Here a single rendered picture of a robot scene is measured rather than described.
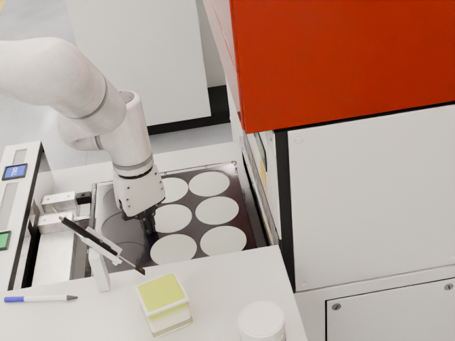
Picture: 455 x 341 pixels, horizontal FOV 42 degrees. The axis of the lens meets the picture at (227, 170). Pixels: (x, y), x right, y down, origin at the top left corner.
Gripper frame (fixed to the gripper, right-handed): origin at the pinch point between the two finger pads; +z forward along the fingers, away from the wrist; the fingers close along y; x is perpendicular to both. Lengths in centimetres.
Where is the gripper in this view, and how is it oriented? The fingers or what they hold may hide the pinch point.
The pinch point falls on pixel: (147, 222)
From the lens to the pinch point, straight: 133.4
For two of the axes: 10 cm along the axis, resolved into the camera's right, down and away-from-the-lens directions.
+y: -7.7, 4.3, -4.7
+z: 1.0, 8.1, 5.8
